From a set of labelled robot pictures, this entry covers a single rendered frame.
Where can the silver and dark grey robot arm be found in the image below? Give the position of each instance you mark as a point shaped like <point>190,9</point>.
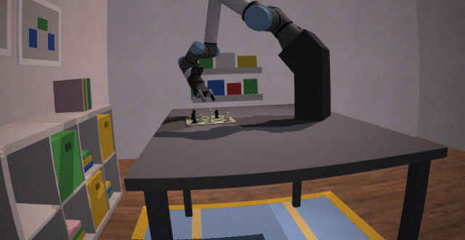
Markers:
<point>256,16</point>

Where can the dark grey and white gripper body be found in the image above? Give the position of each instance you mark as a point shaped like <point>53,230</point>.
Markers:
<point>193,76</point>

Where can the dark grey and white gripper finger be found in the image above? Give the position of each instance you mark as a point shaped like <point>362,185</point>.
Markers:
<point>201,95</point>
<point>212,95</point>

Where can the green and cream chessboard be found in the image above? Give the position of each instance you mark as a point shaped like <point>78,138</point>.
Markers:
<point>220,120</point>

